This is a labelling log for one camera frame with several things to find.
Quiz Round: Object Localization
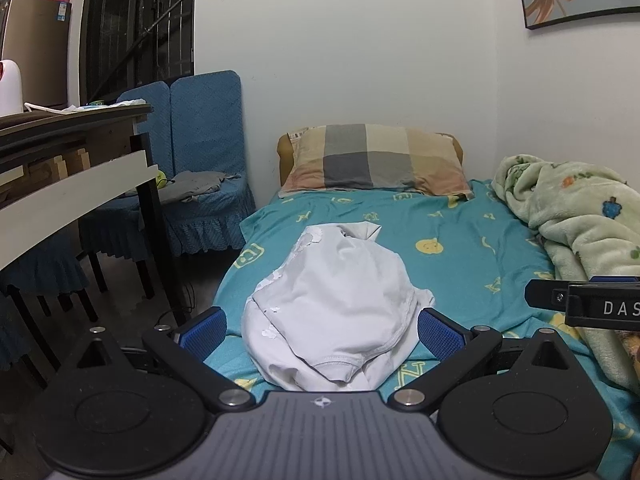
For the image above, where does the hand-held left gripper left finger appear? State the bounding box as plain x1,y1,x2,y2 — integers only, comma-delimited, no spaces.
62,307,257,413

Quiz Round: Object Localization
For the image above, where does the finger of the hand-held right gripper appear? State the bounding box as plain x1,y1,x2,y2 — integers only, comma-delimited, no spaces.
525,278,571,311

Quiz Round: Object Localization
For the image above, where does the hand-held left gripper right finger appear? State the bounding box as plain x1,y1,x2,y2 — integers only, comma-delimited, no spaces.
387,307,583,415

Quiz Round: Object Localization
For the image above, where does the white shirt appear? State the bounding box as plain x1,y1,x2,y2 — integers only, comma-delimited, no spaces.
241,221,437,393

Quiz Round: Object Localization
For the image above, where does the bed with teal printed sheet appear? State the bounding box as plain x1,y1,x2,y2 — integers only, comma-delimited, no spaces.
197,177,640,480

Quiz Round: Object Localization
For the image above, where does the green printed fleece blanket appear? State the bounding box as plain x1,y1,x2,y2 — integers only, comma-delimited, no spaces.
490,154,640,396

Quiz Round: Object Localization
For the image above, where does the grey cloth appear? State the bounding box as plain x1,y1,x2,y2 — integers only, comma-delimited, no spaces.
160,170,241,204

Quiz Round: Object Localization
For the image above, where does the blue covered chair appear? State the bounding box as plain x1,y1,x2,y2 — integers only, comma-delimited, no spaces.
0,240,101,376
150,70,257,256
80,82,176,261

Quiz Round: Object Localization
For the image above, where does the plaid pillow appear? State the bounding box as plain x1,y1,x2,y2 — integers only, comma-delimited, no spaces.
277,124,475,201

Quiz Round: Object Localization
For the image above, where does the wooden desk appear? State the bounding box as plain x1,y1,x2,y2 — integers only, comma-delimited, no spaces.
0,102,191,331

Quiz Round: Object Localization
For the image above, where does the brown pillow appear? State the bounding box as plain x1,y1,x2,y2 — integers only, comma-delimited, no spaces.
277,132,463,186

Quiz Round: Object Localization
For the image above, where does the white crumpled cloth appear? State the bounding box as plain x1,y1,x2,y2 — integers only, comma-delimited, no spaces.
75,99,151,110

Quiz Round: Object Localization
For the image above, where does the white appliance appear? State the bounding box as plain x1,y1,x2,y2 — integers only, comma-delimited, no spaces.
0,59,26,117

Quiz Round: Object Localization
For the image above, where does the dark barred window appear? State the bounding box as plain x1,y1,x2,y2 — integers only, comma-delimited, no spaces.
80,0,196,106

